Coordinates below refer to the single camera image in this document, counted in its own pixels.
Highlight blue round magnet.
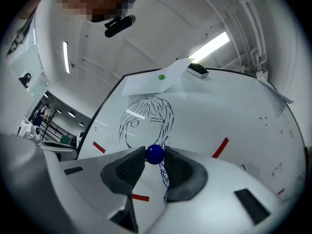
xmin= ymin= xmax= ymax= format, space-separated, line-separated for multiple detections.
xmin=144 ymin=144 xmax=165 ymax=166

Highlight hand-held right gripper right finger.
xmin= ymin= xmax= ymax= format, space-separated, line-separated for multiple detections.
xmin=146 ymin=145 xmax=290 ymax=234

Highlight whiteboard on black stand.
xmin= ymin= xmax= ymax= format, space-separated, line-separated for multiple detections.
xmin=77 ymin=66 xmax=308 ymax=206

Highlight black and white whiteboard eraser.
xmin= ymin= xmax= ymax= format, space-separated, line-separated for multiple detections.
xmin=186 ymin=62 xmax=210 ymax=80

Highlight long ceiling light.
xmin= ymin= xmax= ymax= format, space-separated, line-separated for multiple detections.
xmin=62 ymin=40 xmax=72 ymax=74
xmin=194 ymin=31 xmax=231 ymax=63

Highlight white ceiling pipes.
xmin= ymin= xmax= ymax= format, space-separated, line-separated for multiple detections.
xmin=231 ymin=0 xmax=269 ymax=78

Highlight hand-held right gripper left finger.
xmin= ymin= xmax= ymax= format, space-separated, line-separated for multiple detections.
xmin=59 ymin=146 xmax=146 ymax=220

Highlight white paper sheet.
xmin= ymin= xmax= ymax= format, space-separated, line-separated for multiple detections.
xmin=254 ymin=77 xmax=295 ymax=105
xmin=121 ymin=57 xmax=196 ymax=98

